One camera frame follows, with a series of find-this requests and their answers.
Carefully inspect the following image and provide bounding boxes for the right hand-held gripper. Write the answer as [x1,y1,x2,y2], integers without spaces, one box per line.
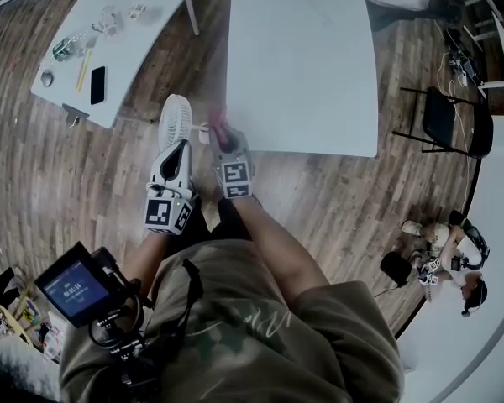
[209,128,255,202]

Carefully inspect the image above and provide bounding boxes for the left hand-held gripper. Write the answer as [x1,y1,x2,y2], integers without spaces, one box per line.
[144,139,199,238]

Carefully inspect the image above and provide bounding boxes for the pink cloth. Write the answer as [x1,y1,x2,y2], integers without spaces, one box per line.
[207,106,233,147]

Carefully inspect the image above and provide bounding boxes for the small white desk fan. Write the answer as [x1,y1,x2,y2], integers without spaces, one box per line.
[158,93,213,156]

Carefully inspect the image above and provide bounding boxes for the person's right forearm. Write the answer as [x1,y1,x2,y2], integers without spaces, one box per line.
[230,197,333,311]

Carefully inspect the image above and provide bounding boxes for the person's left forearm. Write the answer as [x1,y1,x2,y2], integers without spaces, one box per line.
[132,231,174,294]

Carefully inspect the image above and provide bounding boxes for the person's black trousers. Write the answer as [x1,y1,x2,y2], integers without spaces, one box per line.
[192,195,275,243]

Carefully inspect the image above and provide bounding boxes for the white table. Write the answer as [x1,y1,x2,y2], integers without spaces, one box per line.
[29,0,213,130]
[225,0,381,160]

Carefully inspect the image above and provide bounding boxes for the black smartphone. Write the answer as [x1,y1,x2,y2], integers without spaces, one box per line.
[89,65,108,107]

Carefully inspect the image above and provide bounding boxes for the grey table clamp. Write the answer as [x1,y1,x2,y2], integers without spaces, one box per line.
[60,102,91,128]

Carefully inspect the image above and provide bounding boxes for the yellow pencil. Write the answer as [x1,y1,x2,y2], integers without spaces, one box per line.
[75,52,93,93]

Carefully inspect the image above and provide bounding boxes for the black chest monitor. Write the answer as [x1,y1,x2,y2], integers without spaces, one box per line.
[34,241,130,329]

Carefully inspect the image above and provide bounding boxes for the clear plastic cup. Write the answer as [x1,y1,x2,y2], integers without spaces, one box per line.
[91,8,125,38]

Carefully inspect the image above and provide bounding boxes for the person's olive shirt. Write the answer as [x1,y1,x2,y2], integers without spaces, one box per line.
[58,239,406,403]

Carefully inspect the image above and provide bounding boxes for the black bucket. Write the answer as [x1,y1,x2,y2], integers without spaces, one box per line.
[379,251,413,285]

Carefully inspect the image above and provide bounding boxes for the black folding chair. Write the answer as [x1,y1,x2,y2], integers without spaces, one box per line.
[391,85,495,160]

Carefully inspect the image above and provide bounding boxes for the yellow wooden toy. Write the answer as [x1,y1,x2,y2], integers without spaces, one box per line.
[0,304,35,346]

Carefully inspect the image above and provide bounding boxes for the black chest camera rig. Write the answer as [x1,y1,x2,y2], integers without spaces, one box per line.
[87,248,206,395]

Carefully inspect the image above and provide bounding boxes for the black floor cable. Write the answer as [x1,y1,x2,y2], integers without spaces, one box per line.
[373,283,405,299]

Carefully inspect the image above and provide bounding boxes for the tangle of cables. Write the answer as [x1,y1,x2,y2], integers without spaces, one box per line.
[436,27,485,88]

